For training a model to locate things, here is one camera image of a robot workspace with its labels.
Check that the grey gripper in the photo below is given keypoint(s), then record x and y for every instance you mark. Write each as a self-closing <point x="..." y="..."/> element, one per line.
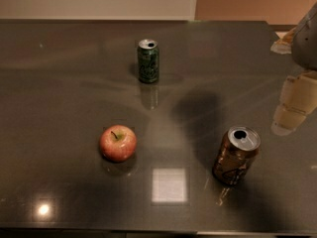
<point x="307" y="45"/>

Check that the green soda can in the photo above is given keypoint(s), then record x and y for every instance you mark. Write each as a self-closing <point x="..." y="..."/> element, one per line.
<point x="148" y="60"/>

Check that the brown soda can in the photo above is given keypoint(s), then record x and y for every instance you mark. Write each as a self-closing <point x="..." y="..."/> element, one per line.
<point x="239" y="147"/>

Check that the red apple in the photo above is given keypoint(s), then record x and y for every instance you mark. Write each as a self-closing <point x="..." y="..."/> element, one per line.
<point x="118" y="143"/>

